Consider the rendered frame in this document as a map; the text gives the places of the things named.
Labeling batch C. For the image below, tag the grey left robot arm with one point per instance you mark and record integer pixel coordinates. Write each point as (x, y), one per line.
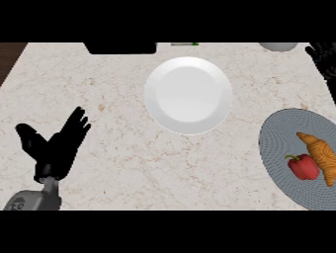
(32, 199)

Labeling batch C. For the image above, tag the grey round placemat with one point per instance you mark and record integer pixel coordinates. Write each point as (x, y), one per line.
(287, 171)

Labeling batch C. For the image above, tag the green and white item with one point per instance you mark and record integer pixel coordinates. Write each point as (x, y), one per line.
(184, 43)

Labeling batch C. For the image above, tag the white bowl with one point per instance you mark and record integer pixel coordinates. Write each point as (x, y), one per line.
(278, 46)

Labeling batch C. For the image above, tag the red bell pepper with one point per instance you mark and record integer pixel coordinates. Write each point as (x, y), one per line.
(304, 166)

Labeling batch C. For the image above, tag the black appliance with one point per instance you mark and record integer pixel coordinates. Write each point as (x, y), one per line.
(120, 48)

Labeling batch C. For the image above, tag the golden brown croissant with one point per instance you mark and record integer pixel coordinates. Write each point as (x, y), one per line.
(324, 156)

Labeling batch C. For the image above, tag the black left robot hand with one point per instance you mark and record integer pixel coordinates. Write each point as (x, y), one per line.
(58, 148)

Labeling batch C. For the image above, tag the white oval plate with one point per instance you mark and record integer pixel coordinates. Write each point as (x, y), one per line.
(188, 95)

